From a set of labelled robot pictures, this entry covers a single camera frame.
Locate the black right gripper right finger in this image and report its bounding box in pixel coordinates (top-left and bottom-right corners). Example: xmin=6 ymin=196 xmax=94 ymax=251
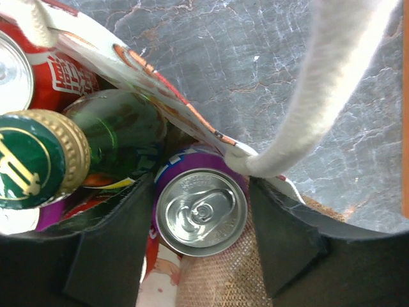
xmin=249 ymin=178 xmax=408 ymax=306

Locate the green glass Perrier bottle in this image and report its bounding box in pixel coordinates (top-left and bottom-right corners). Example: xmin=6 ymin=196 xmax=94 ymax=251
xmin=1 ymin=90 xmax=167 ymax=210

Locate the red Coke can back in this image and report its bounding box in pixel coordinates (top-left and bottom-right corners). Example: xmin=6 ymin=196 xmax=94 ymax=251
xmin=1 ymin=22 xmax=99 ymax=114

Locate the orange wooden divided tray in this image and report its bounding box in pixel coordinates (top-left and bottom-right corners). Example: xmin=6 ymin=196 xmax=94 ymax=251
xmin=402 ymin=0 xmax=408 ymax=218

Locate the burlap canvas tote bag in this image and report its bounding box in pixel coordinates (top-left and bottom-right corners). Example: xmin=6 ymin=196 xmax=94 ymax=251
xmin=0 ymin=0 xmax=402 ymax=307

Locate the purple fanta can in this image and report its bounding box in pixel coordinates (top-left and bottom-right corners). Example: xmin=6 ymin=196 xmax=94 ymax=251
xmin=153 ymin=143 xmax=249 ymax=257
xmin=0 ymin=194 xmax=70 ymax=236

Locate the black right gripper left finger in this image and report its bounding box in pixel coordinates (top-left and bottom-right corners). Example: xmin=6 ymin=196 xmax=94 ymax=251
xmin=1 ymin=175 xmax=154 ymax=306

